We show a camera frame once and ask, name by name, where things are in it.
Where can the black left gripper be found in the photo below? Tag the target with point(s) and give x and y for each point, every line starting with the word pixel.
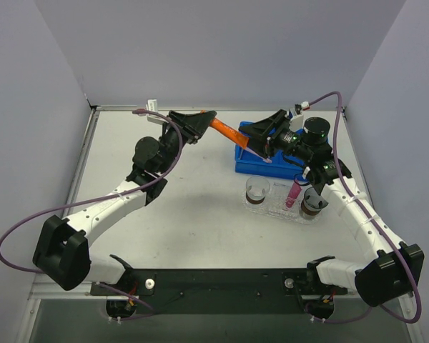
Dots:
pixel 184 129

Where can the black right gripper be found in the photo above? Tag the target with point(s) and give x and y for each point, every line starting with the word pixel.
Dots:
pixel 269 136

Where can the orange toothpaste tube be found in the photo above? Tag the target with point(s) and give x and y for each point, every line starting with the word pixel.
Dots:
pixel 230 133

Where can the pink toothpaste tube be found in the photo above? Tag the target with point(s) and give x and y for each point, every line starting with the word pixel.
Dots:
pixel 293 194

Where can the clear cup brown band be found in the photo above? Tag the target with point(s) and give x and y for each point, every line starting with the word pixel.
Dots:
pixel 256 190

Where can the clear textured acrylic stand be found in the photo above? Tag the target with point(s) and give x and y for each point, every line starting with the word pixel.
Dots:
pixel 278 195

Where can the blue tinted cup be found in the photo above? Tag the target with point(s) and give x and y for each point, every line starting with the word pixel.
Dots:
pixel 312 204

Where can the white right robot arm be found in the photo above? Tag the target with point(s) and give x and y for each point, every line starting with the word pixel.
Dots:
pixel 393 267

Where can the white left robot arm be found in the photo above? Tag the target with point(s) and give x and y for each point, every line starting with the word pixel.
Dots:
pixel 62 251

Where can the pink toothbrush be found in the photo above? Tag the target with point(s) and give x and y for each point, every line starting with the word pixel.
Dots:
pixel 265 160

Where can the clear textured oval tray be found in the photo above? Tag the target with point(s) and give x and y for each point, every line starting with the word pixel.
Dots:
pixel 263 209

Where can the blue plastic divided bin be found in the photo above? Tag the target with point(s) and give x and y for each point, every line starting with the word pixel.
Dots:
pixel 281 168

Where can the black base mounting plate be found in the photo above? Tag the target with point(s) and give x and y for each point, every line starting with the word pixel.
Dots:
pixel 226 291

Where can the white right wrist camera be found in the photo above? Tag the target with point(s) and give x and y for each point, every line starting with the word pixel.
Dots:
pixel 297 116

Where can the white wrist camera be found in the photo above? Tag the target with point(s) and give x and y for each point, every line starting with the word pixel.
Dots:
pixel 297 116
pixel 152 109

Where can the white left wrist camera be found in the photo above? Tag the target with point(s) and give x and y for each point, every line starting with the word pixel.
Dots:
pixel 152 109

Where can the aluminium frame rail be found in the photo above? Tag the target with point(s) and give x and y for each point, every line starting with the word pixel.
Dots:
pixel 50 290

